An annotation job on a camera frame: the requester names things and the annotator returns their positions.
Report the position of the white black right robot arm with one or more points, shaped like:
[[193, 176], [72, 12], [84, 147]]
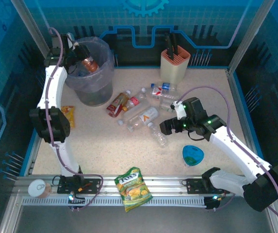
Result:
[[238, 150]]

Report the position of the aluminium frame rail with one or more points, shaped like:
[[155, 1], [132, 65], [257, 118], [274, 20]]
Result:
[[165, 184]]

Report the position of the beige knife block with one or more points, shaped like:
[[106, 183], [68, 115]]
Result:
[[174, 70]]

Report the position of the green candy bag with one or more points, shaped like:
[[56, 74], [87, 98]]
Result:
[[132, 189]]

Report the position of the brown chocolate drink bottle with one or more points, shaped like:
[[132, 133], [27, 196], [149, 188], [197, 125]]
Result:
[[90, 65]]

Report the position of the large clear bottle orange logo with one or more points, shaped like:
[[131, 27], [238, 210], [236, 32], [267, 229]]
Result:
[[145, 117]]

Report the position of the clear bottle orange cap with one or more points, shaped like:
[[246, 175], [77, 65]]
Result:
[[134, 100]]

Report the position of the slotted aluminium strip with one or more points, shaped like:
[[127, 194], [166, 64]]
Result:
[[168, 202]]

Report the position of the clear bottle blue label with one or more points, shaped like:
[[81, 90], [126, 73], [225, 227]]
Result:
[[166, 85]]

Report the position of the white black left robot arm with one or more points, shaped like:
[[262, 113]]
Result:
[[53, 85]]

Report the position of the yellow snack packet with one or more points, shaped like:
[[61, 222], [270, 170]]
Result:
[[70, 114]]

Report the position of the grey bin with plastic liner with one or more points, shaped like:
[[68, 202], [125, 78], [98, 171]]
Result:
[[92, 87]]

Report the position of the plain clear bottle white cap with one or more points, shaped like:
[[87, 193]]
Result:
[[126, 118]]

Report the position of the tin can with pull tab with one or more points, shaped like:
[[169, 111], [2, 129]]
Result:
[[38, 188]]

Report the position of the blue triangular plastic container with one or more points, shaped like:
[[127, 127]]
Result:
[[193, 155]]

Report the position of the amber tea bottle red label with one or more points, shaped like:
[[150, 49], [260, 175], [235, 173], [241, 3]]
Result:
[[117, 105]]

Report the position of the clear bottle red white label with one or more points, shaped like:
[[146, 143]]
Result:
[[157, 91]]

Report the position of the aluminium frame post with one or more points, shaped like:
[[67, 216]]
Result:
[[252, 31], [32, 31]]

